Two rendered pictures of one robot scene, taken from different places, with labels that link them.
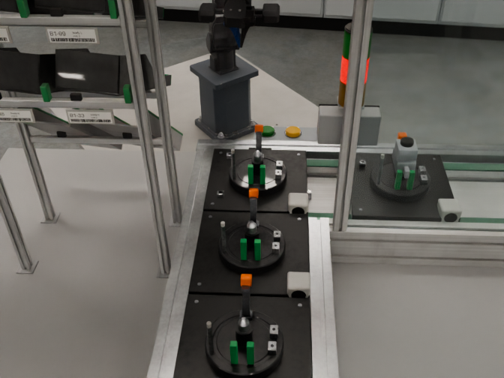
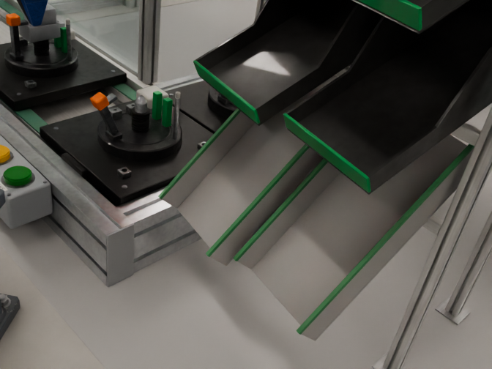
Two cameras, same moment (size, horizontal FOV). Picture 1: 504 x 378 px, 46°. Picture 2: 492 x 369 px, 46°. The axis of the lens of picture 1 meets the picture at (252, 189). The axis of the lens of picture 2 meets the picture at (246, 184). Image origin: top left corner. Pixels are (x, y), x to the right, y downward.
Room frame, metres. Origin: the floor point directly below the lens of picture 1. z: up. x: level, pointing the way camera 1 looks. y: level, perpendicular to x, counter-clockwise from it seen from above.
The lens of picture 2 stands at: (1.69, 0.64, 1.50)
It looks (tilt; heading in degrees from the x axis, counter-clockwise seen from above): 35 degrees down; 217
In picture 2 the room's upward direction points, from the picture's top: 9 degrees clockwise
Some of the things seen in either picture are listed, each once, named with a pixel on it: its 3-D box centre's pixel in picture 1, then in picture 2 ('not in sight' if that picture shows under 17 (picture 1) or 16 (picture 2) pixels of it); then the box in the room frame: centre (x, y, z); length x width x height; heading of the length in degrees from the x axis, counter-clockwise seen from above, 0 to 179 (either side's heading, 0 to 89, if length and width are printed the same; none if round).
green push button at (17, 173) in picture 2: (267, 132); (17, 178); (1.35, -0.04, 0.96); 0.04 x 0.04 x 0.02
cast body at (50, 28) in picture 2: not in sight; (43, 18); (1.10, -0.35, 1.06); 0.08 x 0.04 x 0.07; 177
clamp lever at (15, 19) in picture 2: not in sight; (18, 34); (1.15, -0.36, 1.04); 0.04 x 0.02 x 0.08; 176
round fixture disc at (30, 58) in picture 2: not in sight; (42, 58); (1.11, -0.35, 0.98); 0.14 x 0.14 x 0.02
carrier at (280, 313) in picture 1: (244, 332); not in sight; (0.65, 0.02, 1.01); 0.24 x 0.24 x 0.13; 86
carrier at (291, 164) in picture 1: (257, 164); (140, 116); (1.14, -0.01, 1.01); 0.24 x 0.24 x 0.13; 86
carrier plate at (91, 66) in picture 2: not in sight; (42, 66); (1.11, -0.35, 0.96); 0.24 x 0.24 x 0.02; 86
